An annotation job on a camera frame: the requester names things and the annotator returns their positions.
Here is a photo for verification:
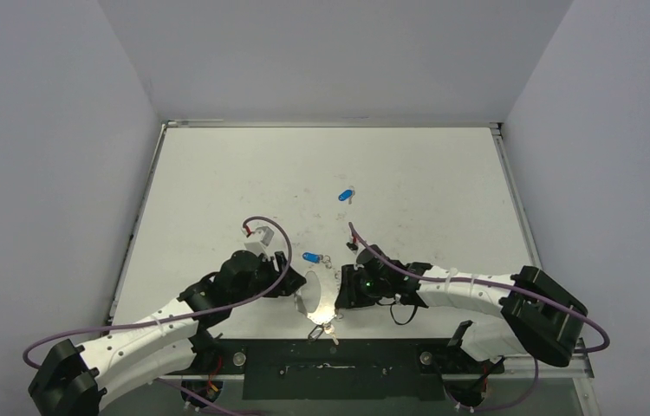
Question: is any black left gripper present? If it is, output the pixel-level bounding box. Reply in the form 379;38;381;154
231;250;305;306

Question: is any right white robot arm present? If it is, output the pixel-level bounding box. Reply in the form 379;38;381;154
335;245;588;372

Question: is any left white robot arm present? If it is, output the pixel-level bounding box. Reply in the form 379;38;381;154
28;250;306;415

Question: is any blue key tag on plate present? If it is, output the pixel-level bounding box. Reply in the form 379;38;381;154
302;252;324;263

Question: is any black key tag with key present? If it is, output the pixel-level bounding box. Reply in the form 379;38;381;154
306;322;340;346

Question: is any loose blue key tag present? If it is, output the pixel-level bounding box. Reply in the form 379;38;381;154
338;186;355;205

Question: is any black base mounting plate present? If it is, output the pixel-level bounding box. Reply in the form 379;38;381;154
178;338;504;401

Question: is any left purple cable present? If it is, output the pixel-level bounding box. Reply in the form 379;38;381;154
22;215;294;372

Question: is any purple cable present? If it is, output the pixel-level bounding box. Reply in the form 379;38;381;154
348;221;612;354
22;215;294;372

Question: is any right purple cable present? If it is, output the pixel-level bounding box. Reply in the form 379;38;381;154
348;221;612;354

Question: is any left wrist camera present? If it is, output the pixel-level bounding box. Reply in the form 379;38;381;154
244;226;275;257

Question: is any aluminium table frame rail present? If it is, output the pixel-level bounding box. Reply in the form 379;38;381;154
491;123;588;367

